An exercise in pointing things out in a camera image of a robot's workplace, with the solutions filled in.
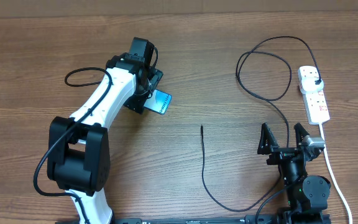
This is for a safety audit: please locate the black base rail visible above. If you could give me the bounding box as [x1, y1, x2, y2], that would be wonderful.
[55, 215, 331, 224]

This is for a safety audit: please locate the white charger plug adapter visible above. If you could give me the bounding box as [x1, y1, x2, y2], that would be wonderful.
[300, 77, 324, 94]

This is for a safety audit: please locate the white power strip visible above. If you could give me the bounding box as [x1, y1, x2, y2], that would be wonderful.
[298, 66, 330, 125]

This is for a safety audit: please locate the Samsung Galaxy smartphone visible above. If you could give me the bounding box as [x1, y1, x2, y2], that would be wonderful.
[144, 90, 172, 114]

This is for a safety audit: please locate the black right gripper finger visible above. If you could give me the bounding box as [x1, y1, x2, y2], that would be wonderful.
[294, 123, 310, 146]
[257, 123, 279, 155]

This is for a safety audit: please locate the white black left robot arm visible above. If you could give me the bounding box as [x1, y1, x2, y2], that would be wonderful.
[40, 37, 163, 223]

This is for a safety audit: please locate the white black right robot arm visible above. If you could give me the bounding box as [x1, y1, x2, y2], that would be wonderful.
[246, 123, 331, 224]

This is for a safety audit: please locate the white power strip cord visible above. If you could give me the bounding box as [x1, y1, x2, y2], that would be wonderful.
[318, 123, 354, 224]

